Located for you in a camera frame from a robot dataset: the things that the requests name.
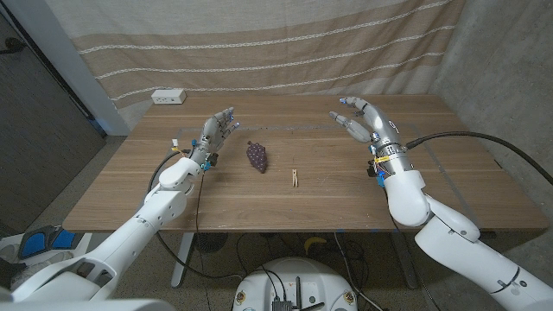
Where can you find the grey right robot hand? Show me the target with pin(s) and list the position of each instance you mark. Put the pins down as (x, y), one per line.
(380, 125)

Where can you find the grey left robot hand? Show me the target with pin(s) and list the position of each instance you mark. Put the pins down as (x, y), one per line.
(211, 134)

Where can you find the wooden clothespin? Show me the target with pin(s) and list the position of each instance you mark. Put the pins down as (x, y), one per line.
(295, 178)

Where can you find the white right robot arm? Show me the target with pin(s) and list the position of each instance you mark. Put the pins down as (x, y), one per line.
(453, 246)

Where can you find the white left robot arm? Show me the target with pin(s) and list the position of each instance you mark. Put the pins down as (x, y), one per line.
(134, 229)

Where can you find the purple toy grape bunch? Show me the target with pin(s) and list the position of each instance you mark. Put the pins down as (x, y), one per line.
(257, 156)

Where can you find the yellow toy banana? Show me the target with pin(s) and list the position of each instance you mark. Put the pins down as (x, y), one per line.
(314, 242)

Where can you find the white power strip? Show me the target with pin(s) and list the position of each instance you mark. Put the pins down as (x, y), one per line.
(168, 96)

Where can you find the beige striped backdrop cloth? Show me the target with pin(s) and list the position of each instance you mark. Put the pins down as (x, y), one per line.
(259, 52)

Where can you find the black round fan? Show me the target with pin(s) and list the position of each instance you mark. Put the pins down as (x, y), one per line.
(211, 242)

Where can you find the white table leg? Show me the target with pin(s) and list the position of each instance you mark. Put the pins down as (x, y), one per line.
(181, 259)

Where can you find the white robot torso base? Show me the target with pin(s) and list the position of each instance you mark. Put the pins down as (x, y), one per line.
(302, 276)

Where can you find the dark door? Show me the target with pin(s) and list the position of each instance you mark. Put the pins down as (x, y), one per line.
(39, 142)

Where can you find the blue and black foot pedal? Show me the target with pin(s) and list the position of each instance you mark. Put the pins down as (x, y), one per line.
(39, 242)

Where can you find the white door frame post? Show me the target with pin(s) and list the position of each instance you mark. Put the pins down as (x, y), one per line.
(73, 65)

